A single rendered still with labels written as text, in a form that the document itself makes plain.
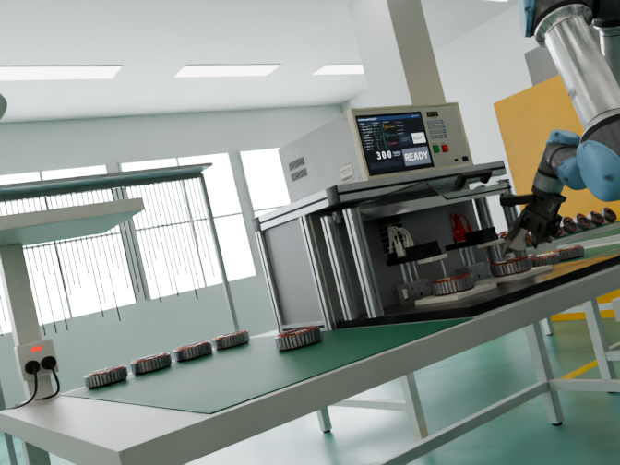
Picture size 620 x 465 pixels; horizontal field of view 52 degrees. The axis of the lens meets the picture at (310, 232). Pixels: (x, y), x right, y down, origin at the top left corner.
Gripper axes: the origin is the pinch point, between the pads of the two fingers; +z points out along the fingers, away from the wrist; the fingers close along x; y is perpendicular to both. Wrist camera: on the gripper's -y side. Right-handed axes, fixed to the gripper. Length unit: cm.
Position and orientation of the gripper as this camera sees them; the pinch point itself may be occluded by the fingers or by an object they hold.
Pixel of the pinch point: (517, 252)
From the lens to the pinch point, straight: 185.0
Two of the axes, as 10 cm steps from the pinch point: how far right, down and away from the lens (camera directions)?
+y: 5.9, 4.5, -6.8
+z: -1.5, 8.8, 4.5
